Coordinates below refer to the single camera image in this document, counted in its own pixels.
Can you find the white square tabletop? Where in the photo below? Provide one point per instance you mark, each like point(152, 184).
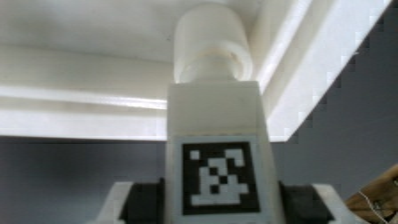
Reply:
point(88, 60)

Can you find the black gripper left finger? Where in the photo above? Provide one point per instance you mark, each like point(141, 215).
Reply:
point(134, 204)

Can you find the white table leg with tag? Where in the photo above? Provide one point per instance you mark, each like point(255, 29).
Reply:
point(221, 180)

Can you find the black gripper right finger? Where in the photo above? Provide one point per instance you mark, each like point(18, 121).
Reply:
point(315, 206)

